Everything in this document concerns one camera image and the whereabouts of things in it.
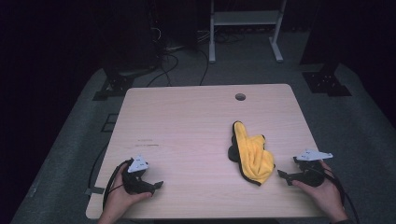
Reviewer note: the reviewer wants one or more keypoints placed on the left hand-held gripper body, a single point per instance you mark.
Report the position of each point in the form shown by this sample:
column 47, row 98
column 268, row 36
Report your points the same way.
column 134, row 183

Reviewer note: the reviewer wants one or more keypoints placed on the white metal stand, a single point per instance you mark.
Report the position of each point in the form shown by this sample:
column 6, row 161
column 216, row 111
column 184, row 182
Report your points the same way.
column 246, row 18

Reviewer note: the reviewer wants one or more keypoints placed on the black floor frame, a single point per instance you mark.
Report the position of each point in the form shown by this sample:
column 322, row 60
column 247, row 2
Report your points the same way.
column 109, row 123

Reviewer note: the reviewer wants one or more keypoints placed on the grey tape strip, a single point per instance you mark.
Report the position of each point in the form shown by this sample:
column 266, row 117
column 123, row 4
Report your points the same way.
column 94, row 190

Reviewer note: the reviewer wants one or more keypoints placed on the black stand base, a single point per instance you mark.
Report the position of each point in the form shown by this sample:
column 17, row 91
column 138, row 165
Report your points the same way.
column 116, row 84
column 325, row 82

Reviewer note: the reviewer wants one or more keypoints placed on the person's right hand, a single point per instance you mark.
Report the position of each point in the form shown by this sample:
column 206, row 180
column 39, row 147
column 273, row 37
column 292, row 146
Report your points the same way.
column 327, row 196

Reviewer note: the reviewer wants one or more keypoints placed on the yellow and dark cloth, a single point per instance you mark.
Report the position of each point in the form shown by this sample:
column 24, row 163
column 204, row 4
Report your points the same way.
column 253, row 155

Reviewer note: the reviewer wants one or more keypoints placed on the person's left hand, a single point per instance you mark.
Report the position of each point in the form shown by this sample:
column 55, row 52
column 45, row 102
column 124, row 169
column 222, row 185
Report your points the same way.
column 123, row 199

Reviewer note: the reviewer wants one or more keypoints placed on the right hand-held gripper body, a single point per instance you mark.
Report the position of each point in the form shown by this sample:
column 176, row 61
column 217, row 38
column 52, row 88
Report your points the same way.
column 311, row 175

